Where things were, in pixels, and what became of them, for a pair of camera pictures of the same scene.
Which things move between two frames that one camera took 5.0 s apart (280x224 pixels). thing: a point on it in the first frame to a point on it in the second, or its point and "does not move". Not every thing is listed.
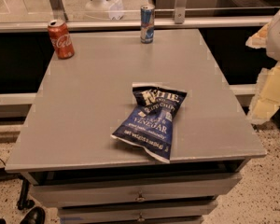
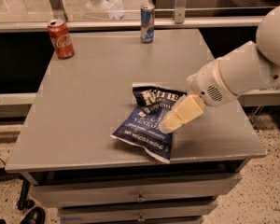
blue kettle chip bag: (149, 125) does not move
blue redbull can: (147, 23) does not move
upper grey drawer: (63, 194) does not move
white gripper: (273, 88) to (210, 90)
